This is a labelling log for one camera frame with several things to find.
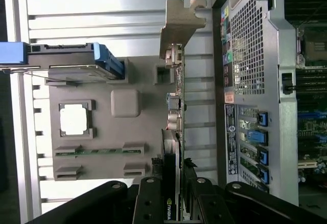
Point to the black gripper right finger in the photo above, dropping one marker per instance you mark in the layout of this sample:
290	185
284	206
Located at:
204	203

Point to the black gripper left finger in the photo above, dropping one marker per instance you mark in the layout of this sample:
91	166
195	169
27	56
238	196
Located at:
148	203

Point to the green RAM stick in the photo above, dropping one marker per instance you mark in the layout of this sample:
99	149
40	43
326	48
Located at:
102	151

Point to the grey parts rack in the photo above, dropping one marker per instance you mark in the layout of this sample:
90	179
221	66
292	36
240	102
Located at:
102	132

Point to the silver CPU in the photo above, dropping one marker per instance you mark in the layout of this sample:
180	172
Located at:
75	119

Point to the green motherboard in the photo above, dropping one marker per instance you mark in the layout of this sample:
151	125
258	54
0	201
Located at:
311	132

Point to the black PC case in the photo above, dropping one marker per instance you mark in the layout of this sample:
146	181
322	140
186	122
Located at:
255	55

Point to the CPU socket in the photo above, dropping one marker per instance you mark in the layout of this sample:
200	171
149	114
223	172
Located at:
316	48

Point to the hard disk with blue bracket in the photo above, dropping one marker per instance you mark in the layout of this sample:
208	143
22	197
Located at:
58	60

